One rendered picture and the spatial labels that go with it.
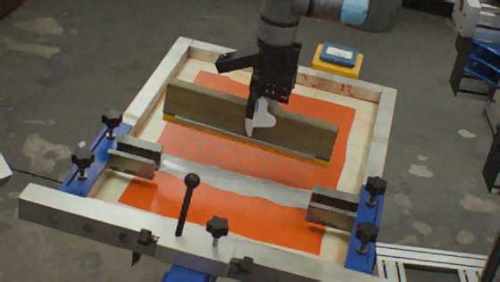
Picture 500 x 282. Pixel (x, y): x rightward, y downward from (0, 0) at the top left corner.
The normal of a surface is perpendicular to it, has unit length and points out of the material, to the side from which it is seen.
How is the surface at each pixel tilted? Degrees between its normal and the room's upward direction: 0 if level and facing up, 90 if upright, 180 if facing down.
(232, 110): 90
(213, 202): 0
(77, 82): 0
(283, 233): 0
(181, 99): 90
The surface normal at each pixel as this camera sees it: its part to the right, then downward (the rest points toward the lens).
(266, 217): 0.15, -0.83
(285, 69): -0.22, 0.50
